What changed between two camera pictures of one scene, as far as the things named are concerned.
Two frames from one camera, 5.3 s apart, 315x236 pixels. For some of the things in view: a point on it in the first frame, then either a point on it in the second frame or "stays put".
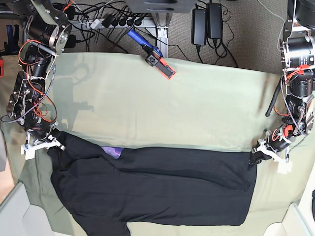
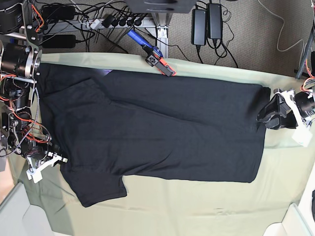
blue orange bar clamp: [155, 56] stays put
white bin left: [18, 217] stays put
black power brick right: [215, 20] stays put
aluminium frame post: [162, 19] stays put
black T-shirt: [106, 188] -> [102, 126]
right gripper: [276, 144] -> [299, 109]
